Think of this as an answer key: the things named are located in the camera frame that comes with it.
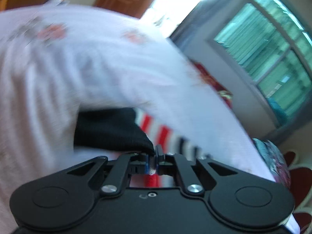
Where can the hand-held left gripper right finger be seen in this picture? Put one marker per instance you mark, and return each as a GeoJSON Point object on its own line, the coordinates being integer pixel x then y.
{"type": "Point", "coordinates": [158, 169]}

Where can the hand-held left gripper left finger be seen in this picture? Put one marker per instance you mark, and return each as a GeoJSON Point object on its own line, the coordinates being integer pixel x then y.
{"type": "Point", "coordinates": [147, 167]}

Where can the red white black striped sweater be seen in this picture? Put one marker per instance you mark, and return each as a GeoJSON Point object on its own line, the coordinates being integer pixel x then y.
{"type": "Point", "coordinates": [107, 129]}

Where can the red pillow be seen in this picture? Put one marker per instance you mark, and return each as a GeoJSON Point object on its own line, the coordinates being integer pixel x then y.
{"type": "Point", "coordinates": [212, 80]}

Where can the white floral bed sheet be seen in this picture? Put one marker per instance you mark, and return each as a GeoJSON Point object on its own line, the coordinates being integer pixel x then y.
{"type": "Point", "coordinates": [97, 65]}

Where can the red floral floor mat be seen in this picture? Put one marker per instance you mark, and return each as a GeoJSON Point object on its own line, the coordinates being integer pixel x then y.
{"type": "Point", "coordinates": [302, 175]}

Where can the green glass window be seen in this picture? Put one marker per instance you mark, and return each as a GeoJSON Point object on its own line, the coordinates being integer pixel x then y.
{"type": "Point", "coordinates": [263, 43]}

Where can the bright small window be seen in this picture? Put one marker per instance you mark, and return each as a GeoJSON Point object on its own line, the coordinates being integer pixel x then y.
{"type": "Point", "coordinates": [180, 2]}

